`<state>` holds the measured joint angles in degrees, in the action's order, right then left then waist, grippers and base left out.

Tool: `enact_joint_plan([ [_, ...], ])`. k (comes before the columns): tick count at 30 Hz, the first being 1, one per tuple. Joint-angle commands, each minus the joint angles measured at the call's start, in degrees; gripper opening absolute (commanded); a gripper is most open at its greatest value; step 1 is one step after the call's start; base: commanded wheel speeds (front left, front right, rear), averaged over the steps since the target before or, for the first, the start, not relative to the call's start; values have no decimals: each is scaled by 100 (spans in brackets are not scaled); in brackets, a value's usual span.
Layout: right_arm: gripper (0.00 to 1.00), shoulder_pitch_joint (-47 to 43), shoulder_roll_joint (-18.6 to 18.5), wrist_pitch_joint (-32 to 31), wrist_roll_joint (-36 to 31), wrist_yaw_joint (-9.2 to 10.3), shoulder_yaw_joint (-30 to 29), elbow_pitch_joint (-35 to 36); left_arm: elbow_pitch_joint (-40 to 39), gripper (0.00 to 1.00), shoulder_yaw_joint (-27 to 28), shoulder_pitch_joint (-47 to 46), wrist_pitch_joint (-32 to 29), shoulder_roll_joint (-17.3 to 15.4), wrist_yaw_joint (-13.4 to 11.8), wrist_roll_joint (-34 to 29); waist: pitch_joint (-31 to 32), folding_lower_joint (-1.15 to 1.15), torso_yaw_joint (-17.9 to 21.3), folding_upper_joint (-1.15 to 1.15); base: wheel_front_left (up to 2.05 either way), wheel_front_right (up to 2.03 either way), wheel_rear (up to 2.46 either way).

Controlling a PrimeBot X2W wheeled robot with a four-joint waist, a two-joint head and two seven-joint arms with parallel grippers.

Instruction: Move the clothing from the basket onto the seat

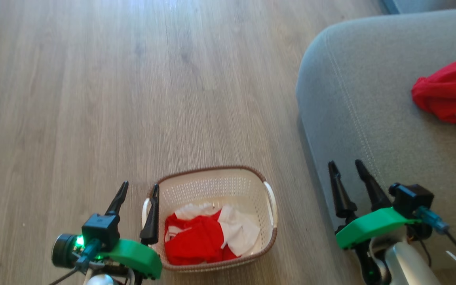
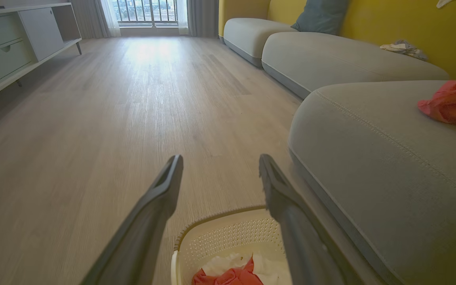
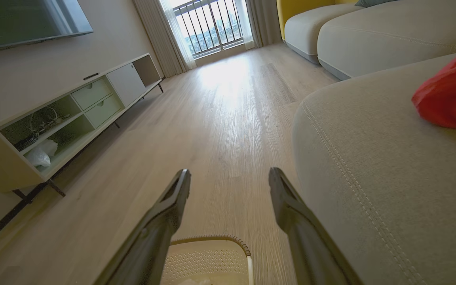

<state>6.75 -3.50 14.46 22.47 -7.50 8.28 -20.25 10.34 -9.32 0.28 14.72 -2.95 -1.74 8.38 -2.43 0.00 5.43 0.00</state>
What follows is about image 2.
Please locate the grey curtain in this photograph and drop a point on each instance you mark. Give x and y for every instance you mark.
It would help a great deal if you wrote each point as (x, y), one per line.
(202, 18)
(87, 18)

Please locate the blue-grey cushion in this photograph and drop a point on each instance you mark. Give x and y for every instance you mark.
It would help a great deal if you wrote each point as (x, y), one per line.
(321, 16)

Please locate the grey sofa seat section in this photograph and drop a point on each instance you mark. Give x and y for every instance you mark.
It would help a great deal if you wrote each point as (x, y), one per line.
(331, 59)
(247, 35)
(390, 166)

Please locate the beige laundry basket brown rim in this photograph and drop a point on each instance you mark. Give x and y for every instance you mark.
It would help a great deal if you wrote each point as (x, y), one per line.
(220, 237)

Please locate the white cloth item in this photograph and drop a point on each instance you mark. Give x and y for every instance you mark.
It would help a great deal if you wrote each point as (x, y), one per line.
(445, 3)

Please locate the pale grey TV cabinet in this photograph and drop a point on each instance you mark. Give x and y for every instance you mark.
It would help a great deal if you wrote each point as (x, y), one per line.
(14, 43)

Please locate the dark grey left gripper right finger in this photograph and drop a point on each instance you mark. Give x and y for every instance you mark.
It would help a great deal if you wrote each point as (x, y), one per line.
(303, 245)

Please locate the patterned cloth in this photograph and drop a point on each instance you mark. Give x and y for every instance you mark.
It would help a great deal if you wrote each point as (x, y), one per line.
(404, 48)

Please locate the white sheer curtain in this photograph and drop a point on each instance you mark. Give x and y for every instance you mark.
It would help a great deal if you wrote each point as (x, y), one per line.
(182, 16)
(111, 18)

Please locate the dark balcony window railing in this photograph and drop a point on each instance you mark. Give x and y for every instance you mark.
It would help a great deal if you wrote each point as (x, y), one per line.
(145, 12)

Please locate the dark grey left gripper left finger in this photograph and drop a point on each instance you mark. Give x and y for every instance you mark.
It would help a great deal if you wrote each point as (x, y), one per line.
(141, 237)

